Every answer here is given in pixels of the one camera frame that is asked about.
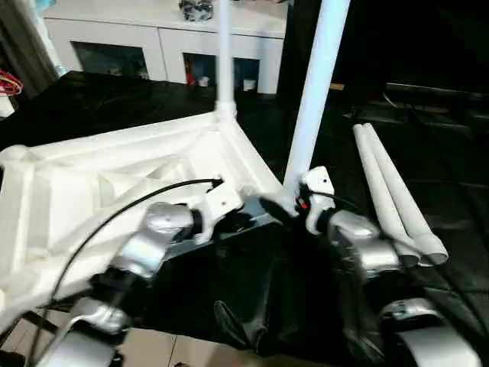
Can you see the white plastic table top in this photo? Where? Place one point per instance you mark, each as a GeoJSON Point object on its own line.
{"type": "Point", "coordinates": [76, 191]}

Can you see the white sideboard cabinet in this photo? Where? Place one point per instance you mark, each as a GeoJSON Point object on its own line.
{"type": "Point", "coordinates": [133, 30]}

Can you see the black folding stand frame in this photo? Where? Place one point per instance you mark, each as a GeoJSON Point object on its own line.
{"type": "Point", "coordinates": [38, 319]}

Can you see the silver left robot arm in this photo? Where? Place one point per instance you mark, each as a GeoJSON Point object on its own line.
{"type": "Point", "coordinates": [145, 244]}

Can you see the small tan label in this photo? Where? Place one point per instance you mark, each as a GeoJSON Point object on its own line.
{"type": "Point", "coordinates": [336, 87]}

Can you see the dark glittery ornament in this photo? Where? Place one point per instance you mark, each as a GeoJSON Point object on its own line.
{"type": "Point", "coordinates": [196, 8]}

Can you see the white plastic table leg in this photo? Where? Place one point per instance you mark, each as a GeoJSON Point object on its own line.
{"type": "Point", "coordinates": [317, 95]}
{"type": "Point", "coordinates": [376, 183]}
{"type": "Point", "coordinates": [225, 57]}
{"type": "Point", "coordinates": [401, 191]}

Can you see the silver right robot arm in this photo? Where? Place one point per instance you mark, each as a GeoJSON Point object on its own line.
{"type": "Point", "coordinates": [363, 241]}

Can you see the red and white bundle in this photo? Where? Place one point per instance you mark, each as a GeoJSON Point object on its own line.
{"type": "Point", "coordinates": [10, 82]}

